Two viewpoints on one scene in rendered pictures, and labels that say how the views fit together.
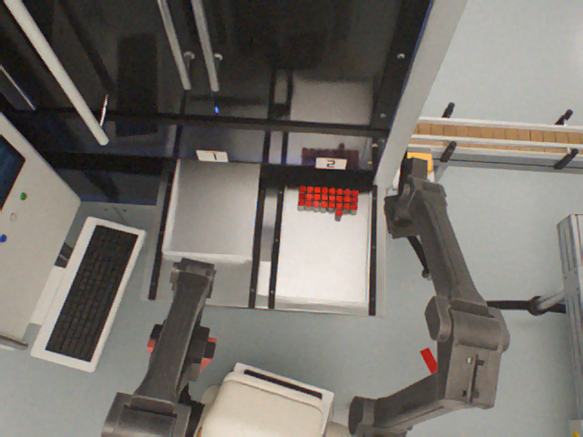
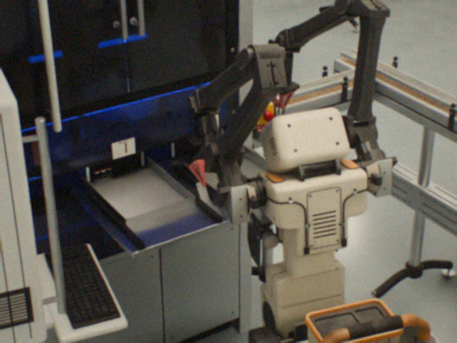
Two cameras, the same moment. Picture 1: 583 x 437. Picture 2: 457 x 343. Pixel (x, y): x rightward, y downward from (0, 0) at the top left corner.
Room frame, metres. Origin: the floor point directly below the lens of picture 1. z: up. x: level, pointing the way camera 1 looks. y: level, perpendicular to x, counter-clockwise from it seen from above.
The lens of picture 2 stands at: (-1.72, 1.57, 2.46)
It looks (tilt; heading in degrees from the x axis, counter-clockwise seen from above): 29 degrees down; 324
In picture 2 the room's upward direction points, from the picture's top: 1 degrees counter-clockwise
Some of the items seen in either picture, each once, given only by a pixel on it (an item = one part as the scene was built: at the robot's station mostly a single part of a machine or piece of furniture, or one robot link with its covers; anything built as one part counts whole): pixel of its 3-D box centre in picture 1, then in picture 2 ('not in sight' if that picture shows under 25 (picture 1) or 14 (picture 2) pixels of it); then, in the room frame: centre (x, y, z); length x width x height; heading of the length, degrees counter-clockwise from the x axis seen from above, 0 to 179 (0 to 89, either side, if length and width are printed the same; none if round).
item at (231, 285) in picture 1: (269, 229); (191, 192); (0.56, 0.07, 0.87); 0.70 x 0.48 x 0.02; 86
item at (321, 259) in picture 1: (324, 243); (238, 176); (0.50, -0.10, 0.90); 0.34 x 0.26 x 0.04; 175
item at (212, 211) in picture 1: (214, 201); (137, 190); (0.64, 0.23, 0.90); 0.34 x 0.26 x 0.04; 176
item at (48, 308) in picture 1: (78, 287); (62, 293); (0.40, 0.65, 0.79); 0.45 x 0.28 x 0.03; 166
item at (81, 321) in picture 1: (93, 289); (80, 282); (0.38, 0.59, 0.82); 0.40 x 0.14 x 0.02; 166
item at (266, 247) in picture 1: (264, 268); (210, 198); (0.42, 0.08, 0.91); 0.14 x 0.03 x 0.06; 175
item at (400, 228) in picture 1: (404, 212); (283, 77); (0.46, -0.26, 1.25); 0.10 x 0.07 x 0.07; 9
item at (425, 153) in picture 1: (416, 164); (260, 111); (0.71, -0.37, 1.00); 0.08 x 0.07 x 0.07; 176
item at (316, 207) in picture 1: (327, 208); not in sight; (0.61, -0.11, 0.90); 0.18 x 0.02 x 0.05; 85
